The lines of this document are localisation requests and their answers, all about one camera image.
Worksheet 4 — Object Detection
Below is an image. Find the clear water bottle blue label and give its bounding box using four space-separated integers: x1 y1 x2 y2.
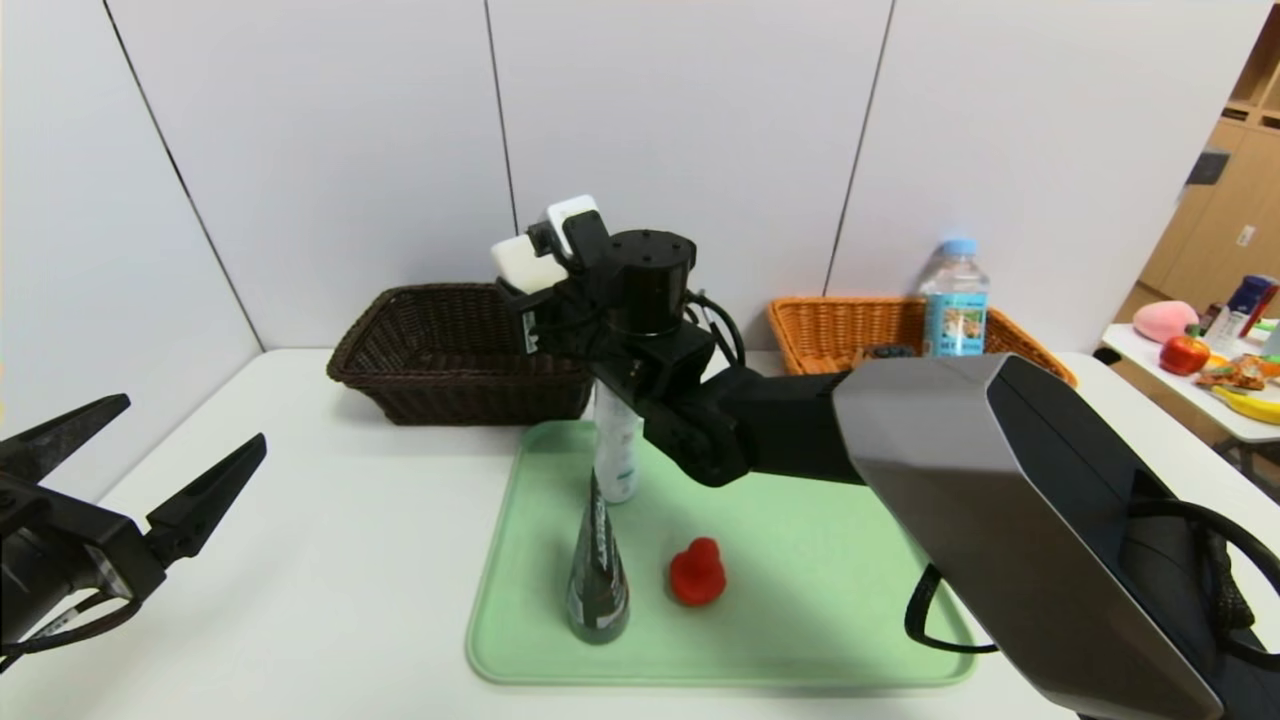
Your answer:
918 237 992 359

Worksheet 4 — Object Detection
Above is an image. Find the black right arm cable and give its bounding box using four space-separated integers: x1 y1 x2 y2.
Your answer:
903 498 1280 673

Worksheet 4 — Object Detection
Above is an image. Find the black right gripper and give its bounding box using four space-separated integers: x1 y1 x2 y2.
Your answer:
495 276 591 357

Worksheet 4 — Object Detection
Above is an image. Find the white lotion bottle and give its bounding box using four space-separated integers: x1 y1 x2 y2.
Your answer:
592 378 642 505

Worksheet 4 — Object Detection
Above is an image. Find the orange wicker basket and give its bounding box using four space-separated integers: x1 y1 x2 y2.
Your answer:
767 296 1080 393

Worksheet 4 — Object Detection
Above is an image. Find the light wooden cabinet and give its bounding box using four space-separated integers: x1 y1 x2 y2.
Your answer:
1115 0 1280 331

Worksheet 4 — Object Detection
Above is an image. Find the dark brown wicker basket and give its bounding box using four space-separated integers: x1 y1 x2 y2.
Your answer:
326 283 603 426

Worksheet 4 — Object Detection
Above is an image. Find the yellow banana toy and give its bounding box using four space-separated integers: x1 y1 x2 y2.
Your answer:
1211 383 1280 426

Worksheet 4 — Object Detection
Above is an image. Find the red apple toy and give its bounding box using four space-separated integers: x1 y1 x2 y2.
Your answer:
1160 324 1212 377

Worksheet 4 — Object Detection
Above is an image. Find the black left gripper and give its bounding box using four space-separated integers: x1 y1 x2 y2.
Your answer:
0 392 267 648

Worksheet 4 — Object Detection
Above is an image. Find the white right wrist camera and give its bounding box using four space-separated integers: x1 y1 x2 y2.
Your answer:
527 195 612 273

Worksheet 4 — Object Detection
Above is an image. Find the red rubber duck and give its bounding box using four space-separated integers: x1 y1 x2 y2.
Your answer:
668 537 727 608

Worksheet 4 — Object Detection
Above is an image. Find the white soap bar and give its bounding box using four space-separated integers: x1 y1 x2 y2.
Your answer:
489 233 572 297

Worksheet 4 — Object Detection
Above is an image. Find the light green plastic tray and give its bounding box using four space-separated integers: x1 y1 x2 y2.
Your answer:
465 418 979 689

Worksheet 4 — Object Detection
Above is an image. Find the dark green cone tube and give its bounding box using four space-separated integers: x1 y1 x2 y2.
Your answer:
565 470 631 646

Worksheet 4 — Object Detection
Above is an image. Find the black left camera cable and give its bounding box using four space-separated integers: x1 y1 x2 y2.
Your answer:
0 590 143 673

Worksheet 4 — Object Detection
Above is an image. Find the pink peach toy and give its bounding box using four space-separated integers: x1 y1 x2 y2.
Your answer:
1133 299 1200 343

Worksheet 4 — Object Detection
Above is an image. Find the small white bottle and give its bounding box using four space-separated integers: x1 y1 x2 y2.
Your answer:
1204 303 1241 353

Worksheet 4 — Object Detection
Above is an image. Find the white side table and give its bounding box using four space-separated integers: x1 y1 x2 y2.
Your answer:
1101 320 1280 481

